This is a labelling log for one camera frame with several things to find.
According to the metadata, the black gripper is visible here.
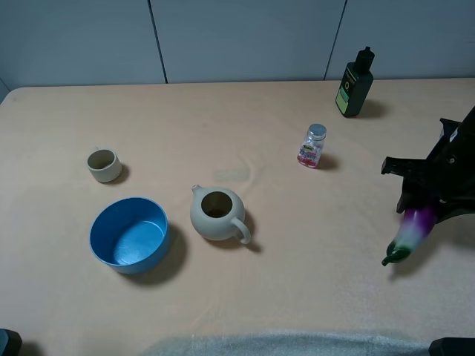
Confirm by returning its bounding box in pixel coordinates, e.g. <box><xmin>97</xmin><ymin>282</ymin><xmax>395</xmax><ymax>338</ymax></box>
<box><xmin>381</xmin><ymin>110</ymin><xmax>475</xmax><ymax>224</ymax></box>

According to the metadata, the purple toy eggplant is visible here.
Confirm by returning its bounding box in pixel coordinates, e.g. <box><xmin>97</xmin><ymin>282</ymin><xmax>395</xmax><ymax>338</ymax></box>
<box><xmin>381</xmin><ymin>207</ymin><xmax>437</xmax><ymax>266</ymax></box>

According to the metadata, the black object bottom right corner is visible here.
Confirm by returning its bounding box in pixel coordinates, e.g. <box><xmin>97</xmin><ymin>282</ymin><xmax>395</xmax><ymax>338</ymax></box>
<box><xmin>429</xmin><ymin>337</ymin><xmax>475</xmax><ymax>356</ymax></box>

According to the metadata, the black object corner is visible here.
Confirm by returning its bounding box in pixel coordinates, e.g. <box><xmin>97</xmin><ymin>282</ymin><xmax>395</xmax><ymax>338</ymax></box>
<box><xmin>0</xmin><ymin>329</ymin><xmax>22</xmax><ymax>356</ymax></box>
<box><xmin>429</xmin><ymin>337</ymin><xmax>475</xmax><ymax>356</ymax></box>

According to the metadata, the black object bottom left corner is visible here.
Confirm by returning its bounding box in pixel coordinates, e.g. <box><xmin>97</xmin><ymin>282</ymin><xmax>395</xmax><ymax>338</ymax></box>
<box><xmin>0</xmin><ymin>329</ymin><xmax>22</xmax><ymax>356</ymax></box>

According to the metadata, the small clear pill bottle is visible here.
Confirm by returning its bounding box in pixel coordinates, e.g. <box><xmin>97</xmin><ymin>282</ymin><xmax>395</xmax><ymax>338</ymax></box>
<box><xmin>297</xmin><ymin>124</ymin><xmax>327</xmax><ymax>168</ymax></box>

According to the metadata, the black bottle with green label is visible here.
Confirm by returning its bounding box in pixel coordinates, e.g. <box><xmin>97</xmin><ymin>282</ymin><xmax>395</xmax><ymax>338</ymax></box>
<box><xmin>335</xmin><ymin>46</ymin><xmax>375</xmax><ymax>117</ymax></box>

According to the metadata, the grey cloth at bottom edge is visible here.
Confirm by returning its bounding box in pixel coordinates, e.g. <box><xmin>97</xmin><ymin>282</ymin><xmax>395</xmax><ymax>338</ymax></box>
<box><xmin>143</xmin><ymin>332</ymin><xmax>429</xmax><ymax>356</ymax></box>

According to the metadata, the beige ceramic teapot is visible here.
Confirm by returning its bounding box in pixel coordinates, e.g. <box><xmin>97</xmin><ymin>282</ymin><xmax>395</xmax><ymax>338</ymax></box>
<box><xmin>190</xmin><ymin>185</ymin><xmax>252</xmax><ymax>245</ymax></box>

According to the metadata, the blue plastic bowl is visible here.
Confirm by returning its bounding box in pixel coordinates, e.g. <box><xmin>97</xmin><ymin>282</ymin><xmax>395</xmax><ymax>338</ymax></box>
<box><xmin>89</xmin><ymin>197</ymin><xmax>171</xmax><ymax>274</ymax></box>

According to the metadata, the small beige cup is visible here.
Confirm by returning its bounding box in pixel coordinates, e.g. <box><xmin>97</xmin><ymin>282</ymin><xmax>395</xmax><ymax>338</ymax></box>
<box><xmin>87</xmin><ymin>149</ymin><xmax>122</xmax><ymax>183</ymax></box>

